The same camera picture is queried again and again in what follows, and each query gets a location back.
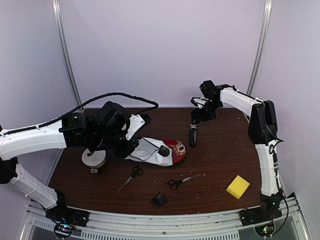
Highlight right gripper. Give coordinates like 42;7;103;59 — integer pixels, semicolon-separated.
191;99;221;125

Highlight white zipper pouch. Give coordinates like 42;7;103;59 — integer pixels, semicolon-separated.
124;137;173;167

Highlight black scissors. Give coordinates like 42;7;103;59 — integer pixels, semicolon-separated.
165;174;201;190
118;164;144;192

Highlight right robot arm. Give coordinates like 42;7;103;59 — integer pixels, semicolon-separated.
189;80;283;221

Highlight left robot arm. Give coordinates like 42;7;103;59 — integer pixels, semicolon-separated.
0;101;145;222

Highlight white ceramic bowl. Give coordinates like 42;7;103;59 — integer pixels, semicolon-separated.
81;149;106;169

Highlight red floral plate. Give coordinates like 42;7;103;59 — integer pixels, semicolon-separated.
164;139;187;164

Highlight black clipper guard comb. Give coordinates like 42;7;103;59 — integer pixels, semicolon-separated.
150;192;167;209

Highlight yellow sponge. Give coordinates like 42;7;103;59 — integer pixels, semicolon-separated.
226;175;250;200

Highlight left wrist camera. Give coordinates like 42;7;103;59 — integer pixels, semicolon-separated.
121;113;151;141

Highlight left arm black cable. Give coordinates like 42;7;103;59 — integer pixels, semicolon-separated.
37;91;160;131

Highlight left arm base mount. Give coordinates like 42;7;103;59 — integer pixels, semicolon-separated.
44;206;90;227

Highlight front aluminium rail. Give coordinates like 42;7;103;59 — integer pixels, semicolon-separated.
18;197;311;240

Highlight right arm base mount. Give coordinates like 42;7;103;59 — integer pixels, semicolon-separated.
239;202;283;226

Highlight right aluminium frame post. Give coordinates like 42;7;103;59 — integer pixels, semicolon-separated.
246;0;273;96

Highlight aluminium frame post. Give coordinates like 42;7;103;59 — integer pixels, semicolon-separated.
246;0;273;96
52;0;82;106

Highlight left aluminium frame post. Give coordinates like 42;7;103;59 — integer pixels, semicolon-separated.
52;0;82;106

